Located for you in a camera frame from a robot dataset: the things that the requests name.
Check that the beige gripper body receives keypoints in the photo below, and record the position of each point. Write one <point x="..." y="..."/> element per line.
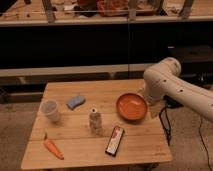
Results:
<point x="156" y="108"/>

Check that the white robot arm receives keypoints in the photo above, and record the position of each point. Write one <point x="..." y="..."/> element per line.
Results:
<point x="163" y="79"/>

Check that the orange bowl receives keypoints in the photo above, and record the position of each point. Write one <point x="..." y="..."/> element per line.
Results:
<point x="131" y="107"/>

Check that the wooden table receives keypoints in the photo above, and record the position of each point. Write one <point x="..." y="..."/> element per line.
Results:
<point x="90" y="132"/>

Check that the black red rectangular box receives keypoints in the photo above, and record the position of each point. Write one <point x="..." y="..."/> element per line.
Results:
<point x="114" y="141"/>

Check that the blue sponge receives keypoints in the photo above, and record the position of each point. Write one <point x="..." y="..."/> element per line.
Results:
<point x="75" y="101"/>

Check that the clear plastic cup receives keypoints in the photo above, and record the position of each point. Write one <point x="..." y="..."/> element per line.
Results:
<point x="49" y="108"/>

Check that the orange toy carrot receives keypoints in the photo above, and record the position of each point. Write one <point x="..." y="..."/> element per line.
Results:
<point x="52" y="148"/>

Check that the orange object on shelf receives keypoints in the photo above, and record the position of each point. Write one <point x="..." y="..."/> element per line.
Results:
<point x="112" y="7"/>

